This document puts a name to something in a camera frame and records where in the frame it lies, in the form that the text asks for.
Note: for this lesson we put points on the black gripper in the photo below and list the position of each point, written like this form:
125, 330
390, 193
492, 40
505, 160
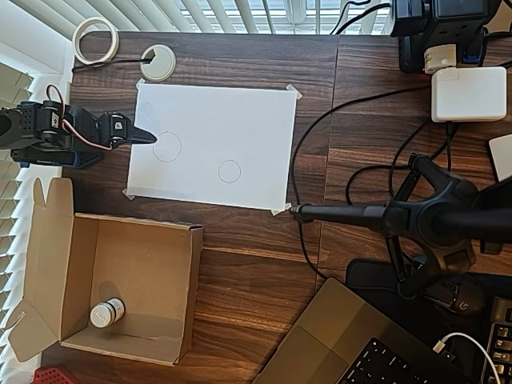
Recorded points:
118, 130

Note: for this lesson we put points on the white jar with silver lid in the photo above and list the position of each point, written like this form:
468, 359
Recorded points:
105, 314

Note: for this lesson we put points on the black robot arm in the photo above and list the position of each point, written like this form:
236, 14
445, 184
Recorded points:
44, 124

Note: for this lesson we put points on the open cardboard box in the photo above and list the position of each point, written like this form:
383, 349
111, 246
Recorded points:
144, 272

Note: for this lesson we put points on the masking tape piece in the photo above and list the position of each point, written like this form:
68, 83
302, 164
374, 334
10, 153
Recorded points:
129, 194
140, 83
280, 209
295, 93

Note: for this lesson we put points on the white paper sheet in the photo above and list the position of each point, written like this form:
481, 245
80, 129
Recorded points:
224, 132

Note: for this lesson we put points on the masking tape roll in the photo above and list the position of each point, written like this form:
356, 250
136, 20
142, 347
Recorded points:
80, 52

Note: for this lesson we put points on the blue table clamp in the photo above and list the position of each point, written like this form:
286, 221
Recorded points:
23, 164

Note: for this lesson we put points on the white vertical blinds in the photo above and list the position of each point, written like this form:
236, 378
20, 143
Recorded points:
8, 200
240, 12

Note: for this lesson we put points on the black mouse pad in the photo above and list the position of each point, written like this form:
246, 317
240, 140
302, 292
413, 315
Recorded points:
368, 272

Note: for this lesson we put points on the grey laptop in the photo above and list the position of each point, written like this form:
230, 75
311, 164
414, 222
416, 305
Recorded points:
328, 332

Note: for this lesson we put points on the cream round plug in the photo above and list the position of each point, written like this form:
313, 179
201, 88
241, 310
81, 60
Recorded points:
440, 58

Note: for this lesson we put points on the black desktop device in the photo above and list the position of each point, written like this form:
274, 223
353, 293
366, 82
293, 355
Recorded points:
440, 16

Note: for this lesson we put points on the white power adapter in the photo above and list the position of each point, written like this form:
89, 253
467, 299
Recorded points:
468, 94

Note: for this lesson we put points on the blue plug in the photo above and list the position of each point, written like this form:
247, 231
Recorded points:
471, 54

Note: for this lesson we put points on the black computer mouse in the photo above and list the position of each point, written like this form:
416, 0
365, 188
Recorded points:
464, 300

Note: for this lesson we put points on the grey flat device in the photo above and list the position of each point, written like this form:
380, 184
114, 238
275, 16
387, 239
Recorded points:
503, 158

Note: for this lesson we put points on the black keyboard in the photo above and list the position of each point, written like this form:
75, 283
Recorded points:
502, 344

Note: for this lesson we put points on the black camera tripod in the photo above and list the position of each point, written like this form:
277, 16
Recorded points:
440, 224

